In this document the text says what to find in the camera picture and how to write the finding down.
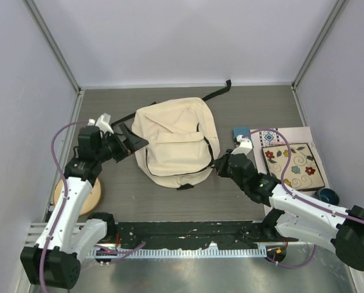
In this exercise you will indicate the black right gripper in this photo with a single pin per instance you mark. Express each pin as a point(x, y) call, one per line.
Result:
point(221, 163)

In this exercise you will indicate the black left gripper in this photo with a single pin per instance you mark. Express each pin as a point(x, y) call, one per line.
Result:
point(133, 141)

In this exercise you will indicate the cream canvas backpack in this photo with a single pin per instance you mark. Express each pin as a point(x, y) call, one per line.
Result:
point(182, 140)

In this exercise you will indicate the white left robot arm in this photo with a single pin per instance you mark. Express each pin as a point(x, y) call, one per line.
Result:
point(55, 260)

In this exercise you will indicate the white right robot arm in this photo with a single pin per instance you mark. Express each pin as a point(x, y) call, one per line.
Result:
point(298, 216)

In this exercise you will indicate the small blue notebook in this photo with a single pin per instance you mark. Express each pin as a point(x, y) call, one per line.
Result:
point(239, 131)

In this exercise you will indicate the patterned white placemat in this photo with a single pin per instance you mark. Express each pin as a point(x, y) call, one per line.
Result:
point(289, 136)

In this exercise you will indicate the square floral ceramic plate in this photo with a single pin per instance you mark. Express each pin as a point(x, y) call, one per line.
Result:
point(302, 174)

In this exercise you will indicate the round wooden painted plate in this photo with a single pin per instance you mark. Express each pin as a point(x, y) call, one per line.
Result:
point(91, 201)

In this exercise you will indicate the blue ceramic mug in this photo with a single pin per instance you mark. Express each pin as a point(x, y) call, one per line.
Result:
point(327, 195)

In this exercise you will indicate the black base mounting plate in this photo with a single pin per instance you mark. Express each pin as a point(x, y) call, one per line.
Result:
point(227, 235)

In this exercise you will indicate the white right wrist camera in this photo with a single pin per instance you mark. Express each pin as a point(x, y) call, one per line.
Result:
point(243, 145)

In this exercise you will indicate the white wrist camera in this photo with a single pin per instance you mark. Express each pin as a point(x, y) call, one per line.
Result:
point(103, 123)
point(243, 145)

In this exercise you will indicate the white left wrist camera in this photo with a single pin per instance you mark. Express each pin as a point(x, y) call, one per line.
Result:
point(103, 123)

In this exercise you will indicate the white slotted cable duct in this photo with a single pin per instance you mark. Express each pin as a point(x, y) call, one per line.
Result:
point(211, 252)

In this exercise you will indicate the aluminium frame rail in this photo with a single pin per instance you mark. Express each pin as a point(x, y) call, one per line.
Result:
point(38, 233)

